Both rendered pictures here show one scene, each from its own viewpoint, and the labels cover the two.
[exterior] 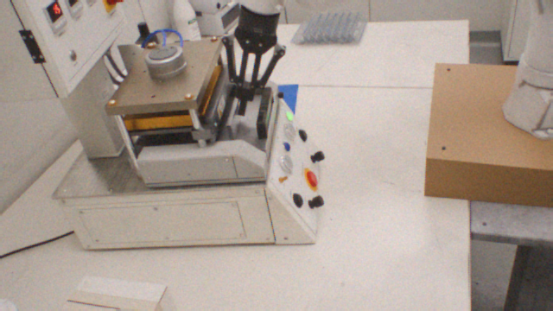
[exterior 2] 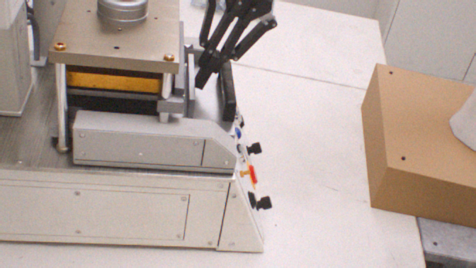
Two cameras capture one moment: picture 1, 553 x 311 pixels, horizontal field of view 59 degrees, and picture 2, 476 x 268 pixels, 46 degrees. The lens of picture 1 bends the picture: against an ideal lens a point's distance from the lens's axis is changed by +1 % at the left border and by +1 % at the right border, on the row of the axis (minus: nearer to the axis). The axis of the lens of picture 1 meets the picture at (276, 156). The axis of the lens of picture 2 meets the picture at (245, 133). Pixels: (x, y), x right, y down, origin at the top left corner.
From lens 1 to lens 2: 0.32 m
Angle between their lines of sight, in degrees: 19
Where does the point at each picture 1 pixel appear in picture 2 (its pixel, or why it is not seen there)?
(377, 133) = (308, 129)
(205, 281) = not seen: outside the picture
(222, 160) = (190, 142)
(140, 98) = (99, 47)
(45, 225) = not seen: outside the picture
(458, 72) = (400, 76)
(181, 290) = not seen: outside the picture
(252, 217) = (202, 215)
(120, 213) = (23, 194)
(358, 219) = (306, 227)
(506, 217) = (454, 237)
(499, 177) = (454, 196)
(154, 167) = (96, 139)
